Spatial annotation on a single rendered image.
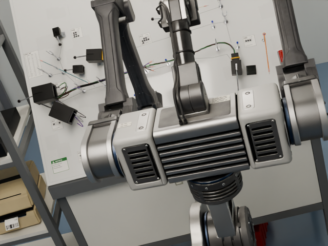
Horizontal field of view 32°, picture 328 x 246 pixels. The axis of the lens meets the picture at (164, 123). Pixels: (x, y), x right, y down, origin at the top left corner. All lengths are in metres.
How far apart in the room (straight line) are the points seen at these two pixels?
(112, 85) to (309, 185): 1.31
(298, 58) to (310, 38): 3.10
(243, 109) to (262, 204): 1.42
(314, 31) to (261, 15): 2.12
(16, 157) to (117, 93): 0.96
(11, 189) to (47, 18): 0.79
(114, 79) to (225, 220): 0.50
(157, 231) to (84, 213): 0.35
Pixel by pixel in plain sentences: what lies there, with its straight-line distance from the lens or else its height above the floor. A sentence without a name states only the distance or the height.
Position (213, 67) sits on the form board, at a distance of 2.49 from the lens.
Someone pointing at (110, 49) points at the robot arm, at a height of 1.59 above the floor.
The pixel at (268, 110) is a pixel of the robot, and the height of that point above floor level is 1.52.
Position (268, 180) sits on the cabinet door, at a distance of 2.62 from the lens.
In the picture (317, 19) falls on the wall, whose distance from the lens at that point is 4.60.
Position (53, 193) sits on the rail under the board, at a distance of 2.58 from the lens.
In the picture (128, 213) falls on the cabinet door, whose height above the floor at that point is 0.60.
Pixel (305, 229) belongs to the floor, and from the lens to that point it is 3.23.
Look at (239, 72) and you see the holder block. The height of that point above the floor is 1.12.
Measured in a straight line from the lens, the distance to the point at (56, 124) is 2.58.
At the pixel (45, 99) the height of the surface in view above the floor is 1.22.
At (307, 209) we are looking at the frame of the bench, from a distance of 2.76.
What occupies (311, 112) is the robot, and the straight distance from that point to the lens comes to 1.33.
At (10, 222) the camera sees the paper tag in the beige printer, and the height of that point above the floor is 0.73.
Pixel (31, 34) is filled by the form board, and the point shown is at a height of 1.40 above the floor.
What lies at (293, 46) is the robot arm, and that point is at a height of 1.52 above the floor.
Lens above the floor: 2.18
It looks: 29 degrees down
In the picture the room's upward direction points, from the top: 18 degrees counter-clockwise
